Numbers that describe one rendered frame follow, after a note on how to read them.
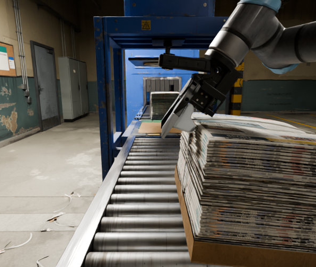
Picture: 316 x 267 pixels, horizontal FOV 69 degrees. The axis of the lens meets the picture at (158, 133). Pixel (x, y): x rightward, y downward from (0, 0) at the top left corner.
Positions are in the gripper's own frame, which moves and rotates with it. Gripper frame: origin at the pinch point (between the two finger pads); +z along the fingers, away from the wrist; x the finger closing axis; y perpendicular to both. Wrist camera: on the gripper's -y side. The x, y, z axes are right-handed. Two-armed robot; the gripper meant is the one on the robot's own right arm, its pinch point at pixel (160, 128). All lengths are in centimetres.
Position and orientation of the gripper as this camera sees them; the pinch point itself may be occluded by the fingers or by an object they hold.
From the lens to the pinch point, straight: 52.8
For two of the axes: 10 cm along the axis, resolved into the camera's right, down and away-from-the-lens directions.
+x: 0.1, -1.9, 9.8
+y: 8.3, 5.5, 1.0
